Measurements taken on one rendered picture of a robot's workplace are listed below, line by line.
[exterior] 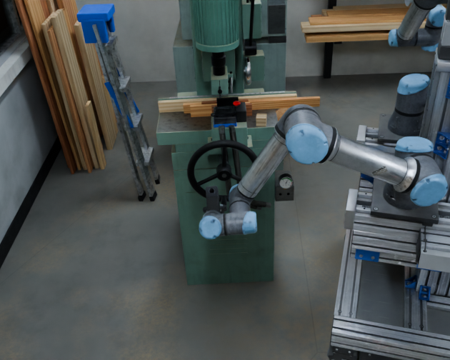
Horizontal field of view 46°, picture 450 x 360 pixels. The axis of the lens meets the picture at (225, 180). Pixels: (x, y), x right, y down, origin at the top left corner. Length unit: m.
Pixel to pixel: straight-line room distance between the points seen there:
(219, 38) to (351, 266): 1.19
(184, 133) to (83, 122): 1.44
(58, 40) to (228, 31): 1.46
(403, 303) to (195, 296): 0.98
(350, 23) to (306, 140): 2.71
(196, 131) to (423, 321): 1.21
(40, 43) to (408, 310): 2.43
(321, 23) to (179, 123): 2.14
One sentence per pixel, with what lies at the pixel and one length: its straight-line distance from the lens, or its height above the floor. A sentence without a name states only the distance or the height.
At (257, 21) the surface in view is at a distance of 2.34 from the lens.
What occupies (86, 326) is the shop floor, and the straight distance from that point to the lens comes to 2.67.
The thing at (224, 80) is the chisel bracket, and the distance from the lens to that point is 2.19.
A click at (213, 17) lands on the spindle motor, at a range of 2.06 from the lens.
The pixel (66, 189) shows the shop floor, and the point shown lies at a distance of 3.56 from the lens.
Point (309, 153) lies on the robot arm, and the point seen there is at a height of 1.15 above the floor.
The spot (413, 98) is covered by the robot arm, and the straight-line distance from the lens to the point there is 2.27.
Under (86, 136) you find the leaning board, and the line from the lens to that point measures 3.57.
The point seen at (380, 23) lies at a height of 0.61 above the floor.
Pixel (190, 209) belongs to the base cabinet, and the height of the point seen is 0.49.
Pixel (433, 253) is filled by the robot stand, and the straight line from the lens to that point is 1.91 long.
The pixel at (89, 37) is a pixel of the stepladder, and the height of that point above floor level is 1.04.
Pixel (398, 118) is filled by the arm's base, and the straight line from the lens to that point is 2.33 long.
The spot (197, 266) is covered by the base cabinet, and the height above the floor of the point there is 0.14.
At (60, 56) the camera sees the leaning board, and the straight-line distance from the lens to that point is 3.34.
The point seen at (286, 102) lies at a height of 0.93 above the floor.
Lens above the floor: 1.98
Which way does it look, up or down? 36 degrees down
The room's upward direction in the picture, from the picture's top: 3 degrees counter-clockwise
